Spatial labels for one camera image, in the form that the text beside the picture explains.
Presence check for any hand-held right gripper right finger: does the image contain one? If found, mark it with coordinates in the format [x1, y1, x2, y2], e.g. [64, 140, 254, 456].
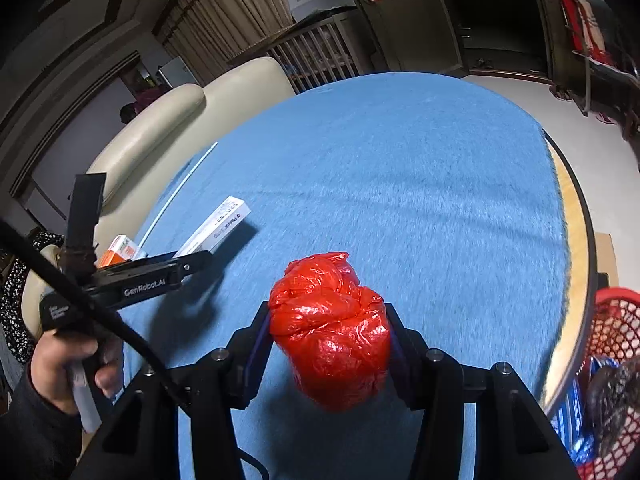
[382, 302, 581, 480]

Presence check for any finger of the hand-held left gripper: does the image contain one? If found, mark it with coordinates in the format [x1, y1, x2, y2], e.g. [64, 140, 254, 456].
[170, 250, 216, 282]

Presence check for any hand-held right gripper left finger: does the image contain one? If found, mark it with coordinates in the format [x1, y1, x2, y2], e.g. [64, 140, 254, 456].
[70, 301, 273, 480]

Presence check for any red plastic bag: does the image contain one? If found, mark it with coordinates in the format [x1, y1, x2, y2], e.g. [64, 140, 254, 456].
[267, 251, 393, 413]

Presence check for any blue plastic bag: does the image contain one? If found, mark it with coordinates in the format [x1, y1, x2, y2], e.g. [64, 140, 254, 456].
[550, 355, 598, 466]

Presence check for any red plastic mesh basket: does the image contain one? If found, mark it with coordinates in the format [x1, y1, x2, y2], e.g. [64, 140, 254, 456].
[547, 287, 640, 480]

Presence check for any person's left forearm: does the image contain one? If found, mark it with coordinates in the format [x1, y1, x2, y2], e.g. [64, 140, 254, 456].
[0, 375, 96, 480]

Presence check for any person's left hand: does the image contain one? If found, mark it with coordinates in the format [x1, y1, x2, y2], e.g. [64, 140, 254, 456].
[30, 330, 126, 413]

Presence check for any orange and white box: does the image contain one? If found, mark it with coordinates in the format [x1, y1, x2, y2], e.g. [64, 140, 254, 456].
[97, 235, 146, 268]

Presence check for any long white box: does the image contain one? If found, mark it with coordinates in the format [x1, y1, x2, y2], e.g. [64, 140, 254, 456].
[175, 196, 251, 256]

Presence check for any thin white rod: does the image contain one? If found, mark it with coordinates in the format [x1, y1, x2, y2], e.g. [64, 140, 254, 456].
[137, 141, 219, 248]

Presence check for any person's floral clothing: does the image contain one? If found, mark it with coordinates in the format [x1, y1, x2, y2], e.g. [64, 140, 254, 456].
[0, 227, 66, 363]

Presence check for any cream leather sofa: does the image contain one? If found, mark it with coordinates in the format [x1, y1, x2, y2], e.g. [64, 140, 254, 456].
[20, 56, 297, 341]

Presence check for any blue table cloth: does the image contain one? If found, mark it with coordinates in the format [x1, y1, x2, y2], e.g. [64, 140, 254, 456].
[117, 71, 573, 480]

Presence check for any white appliance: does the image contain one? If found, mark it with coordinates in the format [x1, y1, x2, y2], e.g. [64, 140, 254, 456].
[157, 55, 188, 88]

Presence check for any black plastic bag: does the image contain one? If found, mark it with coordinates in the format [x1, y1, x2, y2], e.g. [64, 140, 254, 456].
[585, 362, 636, 456]

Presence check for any flat cardboard sheet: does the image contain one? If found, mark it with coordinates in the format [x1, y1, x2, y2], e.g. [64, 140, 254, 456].
[595, 232, 616, 291]

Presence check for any wooden crib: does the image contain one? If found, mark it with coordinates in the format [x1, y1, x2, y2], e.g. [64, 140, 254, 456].
[227, 12, 361, 93]

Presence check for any beige curtain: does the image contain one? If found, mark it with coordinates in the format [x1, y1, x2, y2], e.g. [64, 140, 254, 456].
[152, 0, 293, 86]

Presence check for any wooden door with glass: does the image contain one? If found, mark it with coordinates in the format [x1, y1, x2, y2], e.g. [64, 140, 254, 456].
[332, 0, 463, 78]

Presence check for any wooden glass door panel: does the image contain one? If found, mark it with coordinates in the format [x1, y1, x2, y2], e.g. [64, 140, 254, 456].
[522, 0, 571, 86]

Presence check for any red cloth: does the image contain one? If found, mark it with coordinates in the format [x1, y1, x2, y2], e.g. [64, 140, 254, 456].
[559, 0, 613, 66]

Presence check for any black cable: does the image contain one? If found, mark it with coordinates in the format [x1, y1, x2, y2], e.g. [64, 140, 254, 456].
[0, 217, 193, 411]

